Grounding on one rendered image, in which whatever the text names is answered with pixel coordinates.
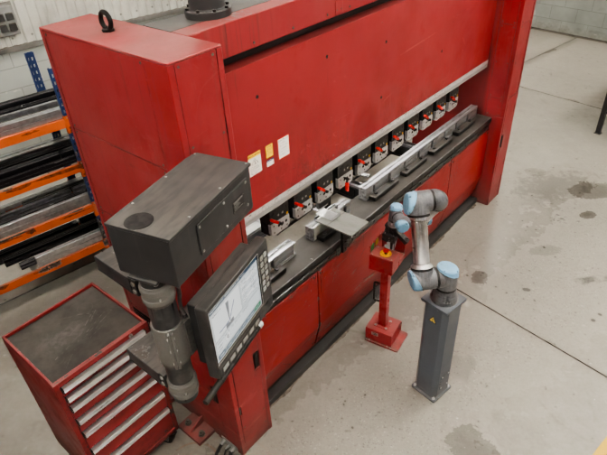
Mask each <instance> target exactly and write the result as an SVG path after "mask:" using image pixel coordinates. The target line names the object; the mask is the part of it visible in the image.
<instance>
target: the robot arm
mask: <svg viewBox="0 0 607 455"><path fill-rule="evenodd" d="M447 205H448V197H447V195H446V194H445V193H444V192H443V191H442V190H438V189H430V190H414V191H410V192H408V193H406V195H405V197H404V199H403V206H402V204H400V203H397V202H395V203H392V204H391V205H390V209H389V216H388V222H387V223H386V224H385V231H384V232H383V234H382V239H381V240H384V241H386V242H387V245H385V248H388V249H391V250H394V249H395V246H396V244H397V238H399V239H400V240H401V241H402V243H403V244H404V245H406V244H407V243H408V242H409V240H410V239H409V238H408V237H407V236H406V235H405V234H404V233H405V232H406V231H408V229H410V228H411V233H412V247H413V261H414V262H413V264H412V265H411V270H409V271H408V272H407V278H408V281H409V283H410V286H411V288H412V289H413V290H414V291H416V292H417V291H424V290H431V289H433V290H432V291H431V293H430V299H431V301H432V302H433V303H434V304H435V305H437V306H440V307H444V308H449V307H453V306H454V305H455V304H456V303H457V302H458V293H457V290H456V287H457V282H458V277H459V268H458V267H457V265H455V264H453V263H451V262H448V261H442V262H439V263H438V265H437V266H436V267H433V265H432V264H431V263H430V258H429V242H428V225H431V224H432V221H433V220H432V218H433V217H434V216H435V215H436V214H437V213H438V212H440V211H443V210H444V209H445V208H446V207H447ZM403 209H404V213H405V214H406V215H407V216H404V214H403V212H402V210H403Z"/></svg>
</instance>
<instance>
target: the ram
mask: <svg viewBox="0 0 607 455"><path fill-rule="evenodd" d="M497 2H498V0H390V1H387V2H385V3H383V4H381V5H377V6H374V7H372V8H370V9H368V10H365V11H363V12H360V13H357V14H354V15H352V16H349V17H347V18H344V19H342V20H339V21H338V22H335V23H331V24H329V25H326V26H324V27H322V28H319V29H317V30H314V31H312V32H309V33H306V34H304V35H301V36H299V37H296V38H294V39H292V40H290V41H287V42H283V43H280V44H278V45H276V46H274V47H271V48H269V49H266V50H264V51H261V52H258V53H256V54H253V55H251V56H248V57H246V58H244V59H241V60H237V61H235V62H232V63H230V64H228V65H226V66H224V70H225V77H226V83H227V91H228V97H229V110H230V116H231V124H232V130H233V137H234V144H235V151H236V157H237V161H242V162H246V163H248V158H247V157H248V156H249V155H251V154H252V153H255V152H257V151H259V150H260V155H261V164H262V171H261V172H259V173H257V174H255V175H254V176H252V177H250V174H249V178H250V185H251V193H252V201H253V208H252V210H250V211H249V212H248V214H247V215H246V216H245V217H247V216H248V215H250V214H251V213H253V212H254V211H256V210H257V209H259V208H261V207H263V206H264V205H266V204H267V203H268V202H269V201H271V200H273V199H274V198H276V197H277V196H279V195H281V194H282V193H284V192H285V191H287V190H289V189H290V188H292V187H293V186H294V185H295V184H297V183H299V182H300V181H302V180H304V179H305V178H307V177H308V176H310V175H311V174H313V173H314V172H317V171H318V170H320V169H321V168H322V167H323V166H325V165H326V164H328V163H330V162H331V161H333V160H335V159H336V158H338V157H339V156H341V155H342V154H344V153H346V152H347V151H349V149H351V148H353V147H354V146H356V145H357V144H359V143H361V142H362V141H364V140H365V139H367V138H368V137H370V136H372V135H373V134H375V133H376V132H377V131H379V130H380V129H382V128H383V127H385V126H386V125H389V124H390V123H392V122H393V121H395V120H396V119H398V118H399V117H401V116H402V115H403V114H405V113H407V112H408V111H410V110H411V109H413V108H414V107H416V106H418V105H419V104H421V103H422V102H424V101H426V100H427V99H428V98H430V97H431V96H433V95H434V94H436V93H437V92H439V91H440V90H442V89H444V88H446V87H447V86H449V85H450V84H452V83H453V82H455V81H456V80H457V79H459V78H461V77H462V76H464V75H465V74H467V73H468V72H470V71H471V70H473V69H475V68H476V67H478V66H480V65H481V64H482V63H483V62H485V61H486V60H488V59H489V54H490V43H491V37H492V31H493V25H494V19H495V13H496V7H497ZM487 66H488V64H486V65H485V66H483V67H481V68H480V69H478V70H476V71H475V72H473V73H472V74H471V75H470V76H468V77H467V78H465V79H463V80H462V81H460V82H459V83H457V84H456V85H454V86H453V87H451V88H449V89H448V90H446V91H445V92H444V93H442V94H441V95H439V96H438V97H436V98H434V99H433V100H431V101H430V102H428V103H427V104H425V105H424V106H422V107H420V108H419V109H417V110H416V111H415V112H414V113H412V114H411V115H409V116H407V117H405V118H404V119H402V120H401V121H399V122H398V123H396V124H395V125H393V126H391V127H390V128H389V129H388V130H386V131H385V132H383V133H382V134H380V135H378V136H377V137H375V138H374V139H372V140H371V141H369V142H368V143H366V144H364V145H362V146H361V147H360V148H359V149H357V150H356V151H354V152H353V153H351V154H349V155H348V156H346V157H345V158H343V159H342V160H340V161H339V162H337V163H335V164H334V165H333V166H332V167H330V168H328V169H327V170H325V171H324V172H322V173H320V174H319V175H317V176H316V177H314V178H313V179H311V180H310V181H308V182H306V183H305V184H304V185H303V186H301V187H300V188H298V189H297V190H295V191H293V192H292V193H290V194H288V195H287V196H285V197H284V198H282V199H281V200H279V201H278V202H277V203H275V204H274V205H272V206H271V207H269V208H268V209H266V210H264V211H263V212H261V213H260V214H258V215H257V216H255V217H254V218H252V219H251V220H249V221H248V222H246V223H245V225H246V227H248V226H249V225H251V224H252V223H254V222H255V221H257V220H258V219H260V218H262V217H263V216H265V214H267V213H268V212H270V211H271V210H273V209H275V208H276V207H278V206H279V205H281V204H282V203H284V202H285V201H287V200H289V199H290V198H292V197H293V196H294V195H295V194H297V193H298V192H300V191H301V190H303V189H305V188H306V187H308V186H309V185H311V184H312V183H314V182H315V181H317V180H319V179H320V178H321V177H322V176H324V175H325V174H327V173H328V172H330V171H332V170H333V169H335V168H336V167H338V166H339V165H341V164H342V163H344V162H346V161H347V160H349V159H350V158H351V157H352V156H354V155H355V154H357V153H359V152H360V151H362V150H363V149H365V148H366V147H368V146H369V145H371V144H373V143H374V142H376V141H377V140H378V139H379V138H381V137H382V136H384V135H386V134H387V133H389V132H390V131H392V130H393V129H395V128H396V127H398V126H399V125H401V124H403V123H404V122H405V121H406V120H408V119H409V118H411V117H412V116H414V115H416V114H417V113H419V112H420V111H422V110H423V109H425V108H426V107H428V106H430V105H431V104H433V103H434V102H435V101H436V100H438V99H439V98H441V97H443V96H444V95H446V94H447V93H449V92H450V91H452V90H453V89H455V88H457V87H458V86H460V85H461V84H462V83H463V82H465V81H466V80H468V79H470V78H471V77H473V76H474V75H476V74H477V73H479V72H480V71H482V70H484V69H485V68H487ZM285 135H289V147H290V153H289V154H288V155H287V156H285V157H284V158H282V159H280V160H279V156H278V145H277V140H278V139H280V138H282V137H284V136H285ZM269 144H273V155H272V156H271V157H269V158H266V146H267V145H269ZM273 157H274V163H273V164H272V165H270V166H268V167H267V163H266V162H267V161H268V160H270V159H272V158H273Z"/></svg>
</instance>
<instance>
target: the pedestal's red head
mask: <svg viewBox="0 0 607 455"><path fill-rule="evenodd" d="M383 231H384V230H382V231H381V232H383ZM381 232H380V233H379V235H378V236H377V237H376V239H377V238H378V242H379V236H380V234H381ZM376 239H375V240H374V241H373V242H372V244H373V243H374V242H375V241H376ZM372 244H371V245H370V246H369V269H371V270H374V271H377V272H380V273H383V274H387V275H390V276H392V275H393V274H394V272H395V271H396V270H397V268H398V267H399V266H400V264H401V263H402V261H403V260H404V258H405V247H406V245H404V244H403V243H402V241H401V240H400V239H399V238H398V239H397V244H396V246H395V249H394V250H391V249H388V250H389V251H390V252H391V253H392V255H391V256H389V257H384V256H381V255H380V251H382V250H383V249H384V248H385V245H387V242H386V241H384V240H382V246H375V245H374V249H373V250H372V251H371V253H370V249H371V246H372Z"/></svg>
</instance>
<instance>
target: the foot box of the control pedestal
mask: <svg viewBox="0 0 607 455"><path fill-rule="evenodd" d="M377 319H378V312H377V311H376V313H375V314H374V315H373V317H372V318H371V320H370V321H369V323H368V325H367V326H366V338H365V340H366V341H369V342H371V343H374V344H376V345H379V346H381V347H383V348H386V349H389V350H391V351H394V352H398V351H399V349H400V348H401V346H402V344H403V342H404V341H405V339H406V337H407V335H408V333H407V332H404V331H402V330H401V323H402V321H401V320H397V319H395V318H392V317H389V316H388V319H389V320H392V323H391V324H390V326H389V327H388V329H387V330H383V329H381V328H379V327H376V326H374V324H375V322H376V321H377Z"/></svg>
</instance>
